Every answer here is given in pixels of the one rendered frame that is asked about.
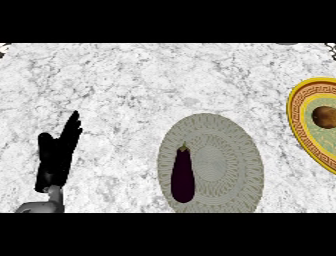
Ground dark purple eggplant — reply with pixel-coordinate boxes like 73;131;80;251
170;141;198;204

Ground grey patterned round plate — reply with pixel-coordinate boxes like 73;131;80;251
157;112;266;214

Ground brown pear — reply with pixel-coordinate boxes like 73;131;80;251
310;105;336;130

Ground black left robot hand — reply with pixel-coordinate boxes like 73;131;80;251
34;110;86;194

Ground yellow green round placemat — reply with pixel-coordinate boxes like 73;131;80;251
287;77;336;184

